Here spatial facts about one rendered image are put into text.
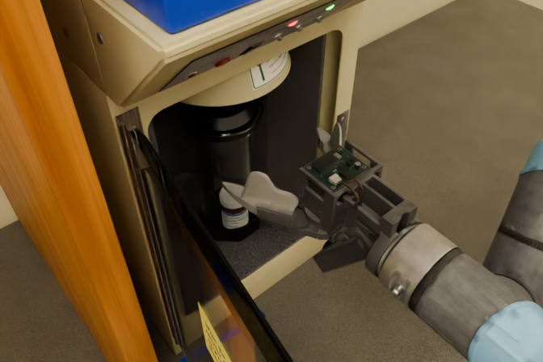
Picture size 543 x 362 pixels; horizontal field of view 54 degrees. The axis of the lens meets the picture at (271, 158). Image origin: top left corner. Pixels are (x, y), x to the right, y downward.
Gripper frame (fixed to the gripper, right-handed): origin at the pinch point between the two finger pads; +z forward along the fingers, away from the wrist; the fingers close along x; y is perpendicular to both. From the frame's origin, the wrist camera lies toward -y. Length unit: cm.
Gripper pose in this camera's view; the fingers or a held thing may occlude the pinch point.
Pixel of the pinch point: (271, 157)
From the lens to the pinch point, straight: 65.3
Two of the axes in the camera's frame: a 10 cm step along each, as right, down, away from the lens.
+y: 0.0, -7.2, -6.9
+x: -7.7, 4.4, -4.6
